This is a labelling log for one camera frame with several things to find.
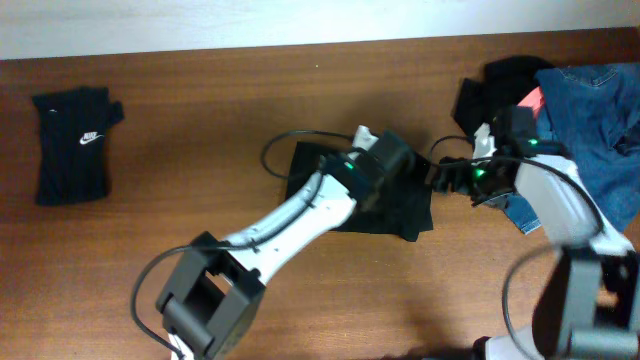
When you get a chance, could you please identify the black t-shirt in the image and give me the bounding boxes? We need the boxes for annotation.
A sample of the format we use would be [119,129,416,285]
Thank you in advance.
[285,141,433,242]

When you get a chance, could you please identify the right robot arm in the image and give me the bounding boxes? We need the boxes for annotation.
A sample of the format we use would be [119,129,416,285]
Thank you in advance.
[433,106,639,359]

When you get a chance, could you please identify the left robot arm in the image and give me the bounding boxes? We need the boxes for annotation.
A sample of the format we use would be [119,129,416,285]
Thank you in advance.
[156,128,415,359]

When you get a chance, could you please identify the pink paper tag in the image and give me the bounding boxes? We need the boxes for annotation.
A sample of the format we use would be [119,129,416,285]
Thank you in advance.
[517,86,545,119]

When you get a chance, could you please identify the blue denim jeans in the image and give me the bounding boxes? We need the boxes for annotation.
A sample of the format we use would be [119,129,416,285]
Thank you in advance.
[502,61,640,236]

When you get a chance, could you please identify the black Nike sock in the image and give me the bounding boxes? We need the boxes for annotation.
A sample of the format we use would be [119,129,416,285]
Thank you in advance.
[31,86,124,206]

